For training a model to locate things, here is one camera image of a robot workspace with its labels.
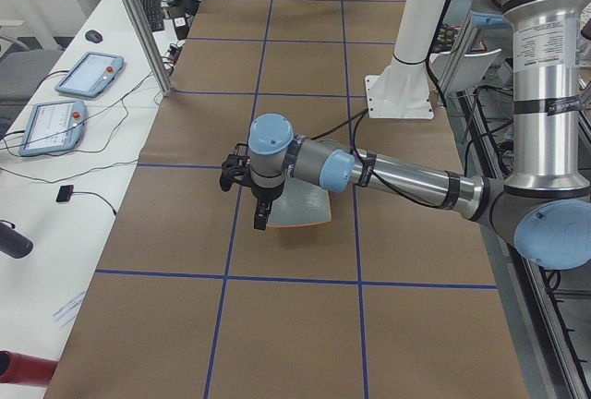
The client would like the black cylinder object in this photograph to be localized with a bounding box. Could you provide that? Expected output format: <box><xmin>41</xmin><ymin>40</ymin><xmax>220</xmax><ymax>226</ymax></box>
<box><xmin>0</xmin><ymin>220</ymin><xmax>33</xmax><ymax>259</ymax></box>

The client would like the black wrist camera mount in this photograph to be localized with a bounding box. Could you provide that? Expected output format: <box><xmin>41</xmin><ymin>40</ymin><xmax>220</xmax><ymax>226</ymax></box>
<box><xmin>219</xmin><ymin>142</ymin><xmax>252</xmax><ymax>192</ymax></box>

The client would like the black keyboard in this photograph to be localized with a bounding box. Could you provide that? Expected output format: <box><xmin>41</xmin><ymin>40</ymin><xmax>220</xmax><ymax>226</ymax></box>
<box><xmin>139</xmin><ymin>0</ymin><xmax>164</xmax><ymax>32</ymax></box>

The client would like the lower teach pendant tablet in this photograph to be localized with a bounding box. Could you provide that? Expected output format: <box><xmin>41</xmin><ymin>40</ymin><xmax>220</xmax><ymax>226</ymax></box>
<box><xmin>18</xmin><ymin>99</ymin><xmax>87</xmax><ymax>157</ymax></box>

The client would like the black computer mouse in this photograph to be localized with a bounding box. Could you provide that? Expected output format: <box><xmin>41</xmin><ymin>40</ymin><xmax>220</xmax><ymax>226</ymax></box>
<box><xmin>85</xmin><ymin>30</ymin><xmax>103</xmax><ymax>43</ymax></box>

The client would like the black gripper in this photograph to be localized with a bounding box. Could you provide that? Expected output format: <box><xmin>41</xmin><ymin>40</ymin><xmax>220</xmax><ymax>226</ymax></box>
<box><xmin>250</xmin><ymin>183</ymin><xmax>283</xmax><ymax>231</ymax></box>

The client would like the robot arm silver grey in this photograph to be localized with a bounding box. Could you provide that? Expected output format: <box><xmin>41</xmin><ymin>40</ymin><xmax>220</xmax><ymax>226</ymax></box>
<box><xmin>243</xmin><ymin>0</ymin><xmax>590</xmax><ymax>270</ymax></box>

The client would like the aluminium frame post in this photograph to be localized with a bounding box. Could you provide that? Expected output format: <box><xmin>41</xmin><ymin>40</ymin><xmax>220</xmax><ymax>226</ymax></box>
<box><xmin>122</xmin><ymin>0</ymin><xmax>173</xmax><ymax>97</ymax></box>

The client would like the red cylinder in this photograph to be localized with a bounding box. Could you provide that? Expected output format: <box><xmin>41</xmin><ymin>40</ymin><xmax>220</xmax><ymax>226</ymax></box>
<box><xmin>1</xmin><ymin>350</ymin><xmax>58</xmax><ymax>387</ymax></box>

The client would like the small black box on cable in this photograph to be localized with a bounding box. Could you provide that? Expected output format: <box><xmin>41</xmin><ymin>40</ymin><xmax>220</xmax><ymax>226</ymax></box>
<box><xmin>55</xmin><ymin>185</ymin><xmax>74</xmax><ymax>203</ymax></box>

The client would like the grey square plate orange rim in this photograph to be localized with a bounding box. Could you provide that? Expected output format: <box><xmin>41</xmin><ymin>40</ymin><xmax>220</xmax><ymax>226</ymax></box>
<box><xmin>267</xmin><ymin>139</ymin><xmax>334</xmax><ymax>228</ymax></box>

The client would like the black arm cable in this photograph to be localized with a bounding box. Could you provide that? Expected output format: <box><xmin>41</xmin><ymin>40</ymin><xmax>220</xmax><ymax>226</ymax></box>
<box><xmin>308</xmin><ymin>107</ymin><xmax>440</xmax><ymax>209</ymax></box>

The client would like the upper teach pendant tablet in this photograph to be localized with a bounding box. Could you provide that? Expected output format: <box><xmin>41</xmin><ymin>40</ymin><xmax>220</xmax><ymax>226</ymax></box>
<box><xmin>54</xmin><ymin>52</ymin><xmax>125</xmax><ymax>99</ymax></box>

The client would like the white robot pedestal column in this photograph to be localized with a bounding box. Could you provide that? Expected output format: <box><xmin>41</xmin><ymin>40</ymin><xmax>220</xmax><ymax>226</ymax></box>
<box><xmin>365</xmin><ymin>0</ymin><xmax>447</xmax><ymax>120</ymax></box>

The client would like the teach pendant tablet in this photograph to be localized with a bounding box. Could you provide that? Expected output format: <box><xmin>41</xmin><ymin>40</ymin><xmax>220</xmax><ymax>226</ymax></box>
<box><xmin>54</xmin><ymin>52</ymin><xmax>125</xmax><ymax>99</ymax></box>
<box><xmin>18</xmin><ymin>99</ymin><xmax>87</xmax><ymax>157</ymax></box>

